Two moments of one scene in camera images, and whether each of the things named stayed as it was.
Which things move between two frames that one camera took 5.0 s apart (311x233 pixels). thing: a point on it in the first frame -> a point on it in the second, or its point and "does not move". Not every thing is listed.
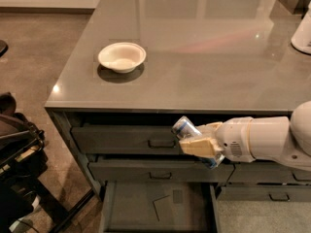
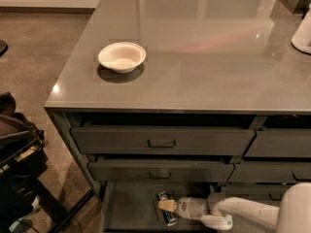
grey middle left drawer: x=184 y=171 does not move
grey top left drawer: x=126 y=140 does not move
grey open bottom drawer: x=159 y=207 does not move
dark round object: x=3 y=48 does not move
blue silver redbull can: x=184 y=128 -> x=167 y=215
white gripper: x=232 y=139 -> x=186 y=207
